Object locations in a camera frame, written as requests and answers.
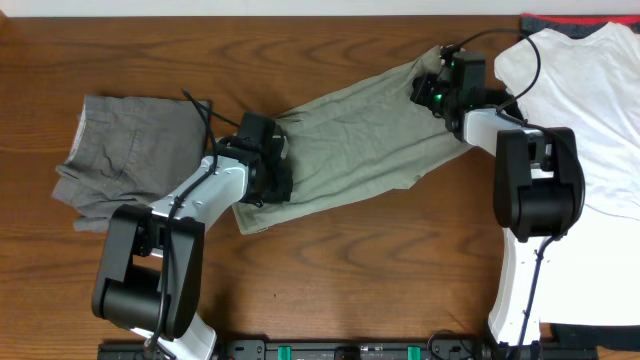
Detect olive green shorts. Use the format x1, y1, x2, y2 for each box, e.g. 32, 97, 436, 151
232, 47, 469, 235

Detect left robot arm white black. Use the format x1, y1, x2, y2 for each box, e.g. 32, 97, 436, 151
92, 135, 291, 359

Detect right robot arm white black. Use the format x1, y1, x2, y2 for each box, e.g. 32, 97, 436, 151
410, 52, 586, 349

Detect black garment under shirt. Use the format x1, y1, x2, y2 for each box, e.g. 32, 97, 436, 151
485, 89, 524, 120

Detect folded grey shorts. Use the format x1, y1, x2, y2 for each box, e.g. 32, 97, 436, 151
52, 95, 206, 233

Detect dark garment with red trim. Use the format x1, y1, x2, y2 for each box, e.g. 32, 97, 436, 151
519, 13, 639, 39

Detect white t-shirt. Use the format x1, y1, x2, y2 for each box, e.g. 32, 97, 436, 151
494, 23, 639, 326

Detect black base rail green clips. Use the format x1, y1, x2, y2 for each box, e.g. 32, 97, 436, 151
97, 334, 599, 360

